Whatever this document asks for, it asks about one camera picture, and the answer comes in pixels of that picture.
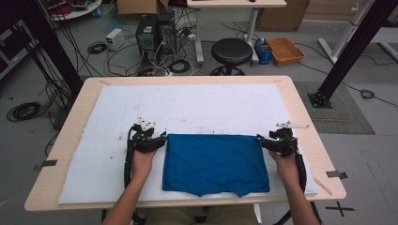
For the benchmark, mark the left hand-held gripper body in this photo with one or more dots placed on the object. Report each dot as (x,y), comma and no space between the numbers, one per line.
(144,140)

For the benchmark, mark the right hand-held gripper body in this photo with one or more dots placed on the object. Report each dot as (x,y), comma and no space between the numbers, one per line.
(284,142)

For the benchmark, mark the blue printed t-shirt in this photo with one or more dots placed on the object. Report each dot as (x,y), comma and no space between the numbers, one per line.
(216,162)

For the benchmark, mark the person's left hand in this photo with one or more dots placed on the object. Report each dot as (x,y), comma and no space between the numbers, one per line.
(142,164)

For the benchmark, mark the person's right hand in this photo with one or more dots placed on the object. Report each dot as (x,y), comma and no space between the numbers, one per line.
(286,170)

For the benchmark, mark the white table mat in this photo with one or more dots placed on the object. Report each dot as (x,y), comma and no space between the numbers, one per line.
(194,106)

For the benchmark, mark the thin wooden stick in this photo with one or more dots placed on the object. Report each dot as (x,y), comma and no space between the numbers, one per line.
(323,186)

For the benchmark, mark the black tape strip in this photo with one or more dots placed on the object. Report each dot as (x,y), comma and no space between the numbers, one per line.
(47,163)
(336,174)

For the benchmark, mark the grey floor mat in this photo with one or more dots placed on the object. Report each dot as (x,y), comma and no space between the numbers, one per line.
(344,112)

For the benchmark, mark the blue box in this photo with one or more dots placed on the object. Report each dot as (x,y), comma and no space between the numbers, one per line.
(264,53)

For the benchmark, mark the black tape cross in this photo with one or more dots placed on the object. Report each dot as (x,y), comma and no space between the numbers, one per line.
(339,208)

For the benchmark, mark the black round stool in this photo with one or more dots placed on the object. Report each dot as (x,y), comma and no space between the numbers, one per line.
(231,53)

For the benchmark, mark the orange tray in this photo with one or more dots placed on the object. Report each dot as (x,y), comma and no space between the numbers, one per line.
(285,50)

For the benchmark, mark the black computer tower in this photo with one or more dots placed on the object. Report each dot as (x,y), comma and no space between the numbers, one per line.
(166,33)
(145,37)

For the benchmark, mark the small white device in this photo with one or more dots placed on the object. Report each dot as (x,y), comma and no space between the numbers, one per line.
(114,39)

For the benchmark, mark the white metal stand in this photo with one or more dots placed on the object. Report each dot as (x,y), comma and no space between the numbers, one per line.
(344,31)

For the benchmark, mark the white desk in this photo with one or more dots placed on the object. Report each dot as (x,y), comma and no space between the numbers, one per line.
(234,3)

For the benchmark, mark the round white table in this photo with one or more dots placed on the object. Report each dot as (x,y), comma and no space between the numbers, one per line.
(78,9)

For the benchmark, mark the black frame post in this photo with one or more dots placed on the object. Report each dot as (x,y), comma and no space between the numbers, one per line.
(350,53)
(53,47)

